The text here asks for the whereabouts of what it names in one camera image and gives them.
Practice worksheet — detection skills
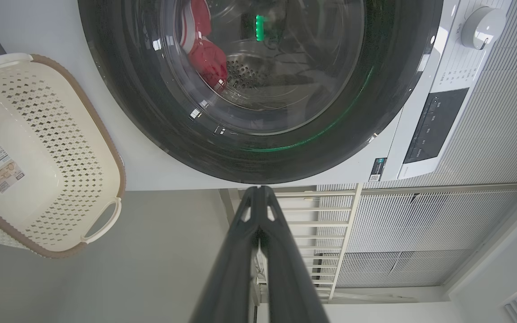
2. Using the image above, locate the white washing machine body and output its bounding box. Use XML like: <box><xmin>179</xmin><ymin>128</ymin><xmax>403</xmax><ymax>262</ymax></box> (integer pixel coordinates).
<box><xmin>0</xmin><ymin>0</ymin><xmax>513</xmax><ymax>191</ymax></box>

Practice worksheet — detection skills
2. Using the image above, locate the black washing machine control panel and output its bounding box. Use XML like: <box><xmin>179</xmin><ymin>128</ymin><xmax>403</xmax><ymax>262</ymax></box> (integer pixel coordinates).
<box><xmin>403</xmin><ymin>87</ymin><xmax>470</xmax><ymax>164</ymax></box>

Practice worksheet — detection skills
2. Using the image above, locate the white metal railing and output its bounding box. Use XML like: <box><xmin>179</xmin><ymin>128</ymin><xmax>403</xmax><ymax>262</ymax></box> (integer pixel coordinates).
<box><xmin>220</xmin><ymin>182</ymin><xmax>517</xmax><ymax>301</ymax></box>

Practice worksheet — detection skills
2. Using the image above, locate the cream perforated laundry basket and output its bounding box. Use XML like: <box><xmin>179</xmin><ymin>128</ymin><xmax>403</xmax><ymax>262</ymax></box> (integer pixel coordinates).
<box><xmin>0</xmin><ymin>53</ymin><xmax>127</xmax><ymax>259</ymax></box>

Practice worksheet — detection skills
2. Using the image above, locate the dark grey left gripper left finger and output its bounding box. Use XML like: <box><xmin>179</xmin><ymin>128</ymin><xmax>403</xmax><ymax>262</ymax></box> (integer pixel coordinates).
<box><xmin>190</xmin><ymin>186</ymin><xmax>263</xmax><ymax>323</ymax></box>

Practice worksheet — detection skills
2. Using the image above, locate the small black QR sticker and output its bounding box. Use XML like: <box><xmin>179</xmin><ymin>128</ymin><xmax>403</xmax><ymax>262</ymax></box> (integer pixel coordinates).
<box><xmin>368</xmin><ymin>157</ymin><xmax>387</xmax><ymax>182</ymax></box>

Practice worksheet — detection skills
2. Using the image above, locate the dark round glass washer door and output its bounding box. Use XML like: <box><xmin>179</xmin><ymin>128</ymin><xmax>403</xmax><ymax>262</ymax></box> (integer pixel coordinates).
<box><xmin>78</xmin><ymin>0</ymin><xmax>444</xmax><ymax>184</ymax></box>

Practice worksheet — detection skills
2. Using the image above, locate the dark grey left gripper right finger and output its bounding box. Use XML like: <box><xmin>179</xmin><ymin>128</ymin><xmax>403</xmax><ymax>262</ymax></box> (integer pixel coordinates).
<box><xmin>261</xmin><ymin>186</ymin><xmax>329</xmax><ymax>323</ymax></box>

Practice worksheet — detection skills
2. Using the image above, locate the grey round control knob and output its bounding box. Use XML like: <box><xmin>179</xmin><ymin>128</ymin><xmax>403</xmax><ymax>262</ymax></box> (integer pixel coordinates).
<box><xmin>460</xmin><ymin>6</ymin><xmax>507</xmax><ymax>50</ymax></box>

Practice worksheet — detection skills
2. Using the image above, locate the red and white garment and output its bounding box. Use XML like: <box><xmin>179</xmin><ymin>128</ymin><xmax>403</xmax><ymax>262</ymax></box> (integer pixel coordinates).
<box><xmin>179</xmin><ymin>0</ymin><xmax>228</xmax><ymax>90</ymax></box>

